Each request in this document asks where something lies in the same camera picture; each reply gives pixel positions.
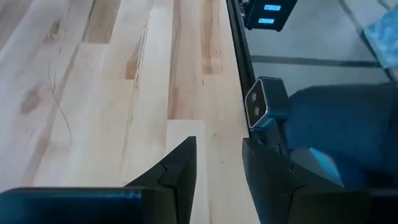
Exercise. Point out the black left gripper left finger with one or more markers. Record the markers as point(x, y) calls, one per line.
point(124, 205)

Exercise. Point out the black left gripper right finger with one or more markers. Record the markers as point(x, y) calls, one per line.
point(295, 202)

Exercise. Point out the dark blue-grey chair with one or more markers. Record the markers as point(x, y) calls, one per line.
point(342, 124)

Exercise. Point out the black box blue lights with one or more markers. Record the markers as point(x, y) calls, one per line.
point(286, 18)

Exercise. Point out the light blue sheet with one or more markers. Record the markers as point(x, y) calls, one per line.
point(385, 40)

